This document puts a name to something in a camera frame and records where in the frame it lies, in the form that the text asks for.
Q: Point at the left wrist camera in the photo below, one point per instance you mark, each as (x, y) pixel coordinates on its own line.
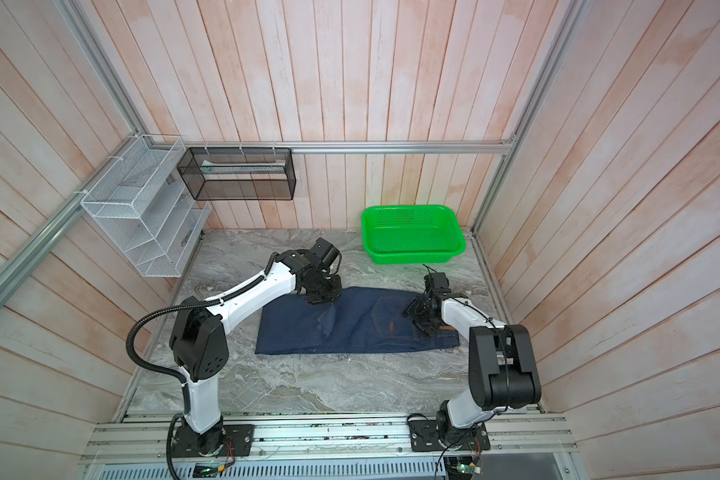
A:
(323, 255)

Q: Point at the black mesh wall basket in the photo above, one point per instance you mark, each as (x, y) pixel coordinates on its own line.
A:
(238, 173)

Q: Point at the aluminium frame right post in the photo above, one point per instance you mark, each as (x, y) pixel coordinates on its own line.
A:
(562, 29)

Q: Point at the green plastic basket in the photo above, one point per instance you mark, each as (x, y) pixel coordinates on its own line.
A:
(409, 234)

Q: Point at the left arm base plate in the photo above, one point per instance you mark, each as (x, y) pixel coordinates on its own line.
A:
(221, 440)

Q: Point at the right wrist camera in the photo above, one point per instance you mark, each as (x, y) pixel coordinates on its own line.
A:
(437, 284)

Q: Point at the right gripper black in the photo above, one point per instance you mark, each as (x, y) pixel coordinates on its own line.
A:
(413, 308)

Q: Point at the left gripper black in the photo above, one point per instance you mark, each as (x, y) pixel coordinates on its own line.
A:
(332, 296)

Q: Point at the dark blue denim trousers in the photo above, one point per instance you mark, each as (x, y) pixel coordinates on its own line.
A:
(362, 320)

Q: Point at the aluminium frame left bar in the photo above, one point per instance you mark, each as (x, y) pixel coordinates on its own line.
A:
(16, 270)

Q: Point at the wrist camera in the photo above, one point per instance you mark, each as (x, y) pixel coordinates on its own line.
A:
(437, 284)
(323, 255)

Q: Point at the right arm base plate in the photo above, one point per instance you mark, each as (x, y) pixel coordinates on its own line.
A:
(431, 436)

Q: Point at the white wire mesh shelf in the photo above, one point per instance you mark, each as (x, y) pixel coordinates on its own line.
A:
(148, 213)

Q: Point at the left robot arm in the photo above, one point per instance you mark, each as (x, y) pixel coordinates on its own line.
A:
(199, 337)

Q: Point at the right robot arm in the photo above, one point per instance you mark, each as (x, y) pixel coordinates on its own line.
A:
(502, 371)

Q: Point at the aluminium frame bar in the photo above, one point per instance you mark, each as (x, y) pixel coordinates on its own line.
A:
(16, 270)
(367, 147)

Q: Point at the aluminium front rail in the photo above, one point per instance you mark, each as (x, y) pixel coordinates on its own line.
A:
(338, 446)

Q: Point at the aluminium frame back bar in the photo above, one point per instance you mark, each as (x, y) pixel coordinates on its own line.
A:
(367, 147)

